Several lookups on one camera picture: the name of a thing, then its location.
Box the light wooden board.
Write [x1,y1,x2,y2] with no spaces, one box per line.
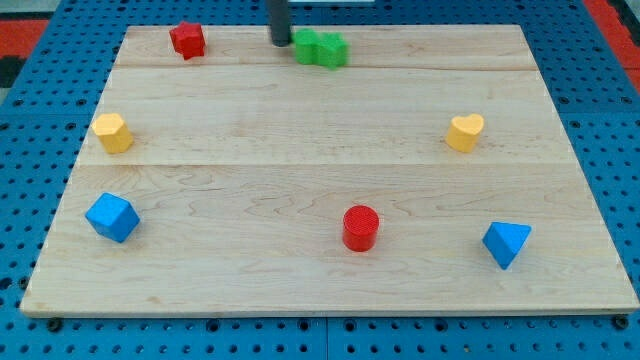
[20,25,639,318]

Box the green star block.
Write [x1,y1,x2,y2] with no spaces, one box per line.
[316,33,349,69]

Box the red cylinder block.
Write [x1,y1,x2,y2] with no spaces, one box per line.
[342,205,380,252]

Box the green round block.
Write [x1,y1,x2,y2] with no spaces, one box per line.
[293,28,319,65]

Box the yellow heart block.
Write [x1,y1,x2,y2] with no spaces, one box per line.
[445,113,485,153]

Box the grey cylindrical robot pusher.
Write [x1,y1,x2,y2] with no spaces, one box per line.
[266,0,292,47]

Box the blue triangle block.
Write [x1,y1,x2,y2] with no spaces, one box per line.
[482,222,532,270]

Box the yellow hexagon block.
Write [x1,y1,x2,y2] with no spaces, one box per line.
[91,113,134,154]

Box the blue cube block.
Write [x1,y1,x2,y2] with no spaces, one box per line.
[85,193,140,243]

